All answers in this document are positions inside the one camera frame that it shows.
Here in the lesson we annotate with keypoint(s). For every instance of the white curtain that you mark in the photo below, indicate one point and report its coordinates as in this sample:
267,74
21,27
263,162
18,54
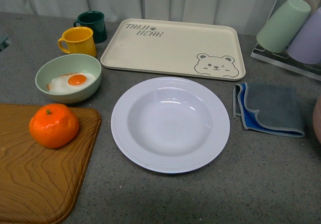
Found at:
245,16

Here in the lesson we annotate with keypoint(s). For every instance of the wooden cutting board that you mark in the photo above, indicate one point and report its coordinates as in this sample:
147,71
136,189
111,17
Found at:
38,184

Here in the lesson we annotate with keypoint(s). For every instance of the light green plastic cup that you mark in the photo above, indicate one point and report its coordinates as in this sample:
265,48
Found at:
283,25

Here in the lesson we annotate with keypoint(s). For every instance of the white round deep plate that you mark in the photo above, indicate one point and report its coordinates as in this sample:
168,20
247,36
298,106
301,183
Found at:
170,125

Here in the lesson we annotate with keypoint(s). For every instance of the clear acrylic cup rack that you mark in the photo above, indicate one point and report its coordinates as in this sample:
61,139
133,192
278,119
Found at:
284,60

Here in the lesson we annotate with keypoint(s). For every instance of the light green bowl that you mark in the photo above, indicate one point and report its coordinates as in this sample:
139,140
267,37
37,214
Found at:
52,78

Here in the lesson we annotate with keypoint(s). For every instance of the dark green enamel mug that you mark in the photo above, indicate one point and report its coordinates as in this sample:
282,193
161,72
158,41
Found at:
95,21

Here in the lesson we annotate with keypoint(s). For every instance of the yellow enamel mug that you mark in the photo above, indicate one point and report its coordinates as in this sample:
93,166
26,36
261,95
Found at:
78,40

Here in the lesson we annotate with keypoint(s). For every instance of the fake fried egg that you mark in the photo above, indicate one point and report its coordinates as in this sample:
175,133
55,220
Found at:
69,83

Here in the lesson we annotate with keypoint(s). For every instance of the grey and blue cloth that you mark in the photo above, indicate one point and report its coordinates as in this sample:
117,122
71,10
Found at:
269,109

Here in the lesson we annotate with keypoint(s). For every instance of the lavender plastic cup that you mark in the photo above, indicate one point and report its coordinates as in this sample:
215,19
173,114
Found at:
305,47

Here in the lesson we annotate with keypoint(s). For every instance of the pink brown bowl edge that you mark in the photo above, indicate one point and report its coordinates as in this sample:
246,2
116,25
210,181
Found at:
316,119

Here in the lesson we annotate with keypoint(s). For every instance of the orange mandarin fruit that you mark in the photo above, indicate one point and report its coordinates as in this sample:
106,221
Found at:
54,125

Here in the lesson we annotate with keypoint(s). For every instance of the beige bear serving tray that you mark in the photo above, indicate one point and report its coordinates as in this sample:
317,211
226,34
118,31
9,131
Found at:
176,48

